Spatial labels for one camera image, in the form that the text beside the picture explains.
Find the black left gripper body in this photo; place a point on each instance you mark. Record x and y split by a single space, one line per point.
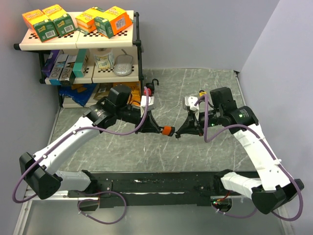
129 114

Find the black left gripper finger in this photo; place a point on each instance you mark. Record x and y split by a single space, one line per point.
145 129
156 121

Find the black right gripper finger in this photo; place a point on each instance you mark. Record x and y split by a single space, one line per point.
186 127
196 131

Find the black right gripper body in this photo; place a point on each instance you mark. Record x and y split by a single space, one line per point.
213 119

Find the orange padlock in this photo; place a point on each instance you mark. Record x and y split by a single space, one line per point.
168 130

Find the yellow padlock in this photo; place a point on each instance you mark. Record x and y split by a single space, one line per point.
202 92

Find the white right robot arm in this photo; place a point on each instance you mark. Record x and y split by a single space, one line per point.
242 123

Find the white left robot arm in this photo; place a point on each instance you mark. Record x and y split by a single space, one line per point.
41 170

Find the orange honey dijon bag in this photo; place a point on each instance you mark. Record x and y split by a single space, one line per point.
135 96

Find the black padlock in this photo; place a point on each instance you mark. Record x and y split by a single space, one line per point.
151 85

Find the olive brown snack bag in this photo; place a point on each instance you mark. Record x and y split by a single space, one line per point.
102 91

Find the silver mesh pouch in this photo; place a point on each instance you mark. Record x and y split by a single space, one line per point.
123 64

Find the paper towel roll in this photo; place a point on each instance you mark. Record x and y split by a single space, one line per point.
104 58

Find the beige three-tier shelf rack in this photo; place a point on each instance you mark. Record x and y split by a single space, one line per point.
127 40

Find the grey black box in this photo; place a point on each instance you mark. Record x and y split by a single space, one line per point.
67 76

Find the white grey box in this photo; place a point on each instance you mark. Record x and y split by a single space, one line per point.
57 69

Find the orange green sponge box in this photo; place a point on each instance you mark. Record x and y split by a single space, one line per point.
61 19
40 24
112 21

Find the purple box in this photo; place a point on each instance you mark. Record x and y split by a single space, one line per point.
49 64

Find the yellow orange sponge pack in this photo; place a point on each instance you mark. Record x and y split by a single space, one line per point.
85 20

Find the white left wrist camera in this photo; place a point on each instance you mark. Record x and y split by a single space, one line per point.
147 102

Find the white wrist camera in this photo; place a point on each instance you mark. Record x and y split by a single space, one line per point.
189 104
147 102

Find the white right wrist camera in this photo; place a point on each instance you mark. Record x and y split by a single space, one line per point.
189 104

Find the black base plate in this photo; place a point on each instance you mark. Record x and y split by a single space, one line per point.
128 188

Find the aluminium rail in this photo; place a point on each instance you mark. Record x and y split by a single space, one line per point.
49 185

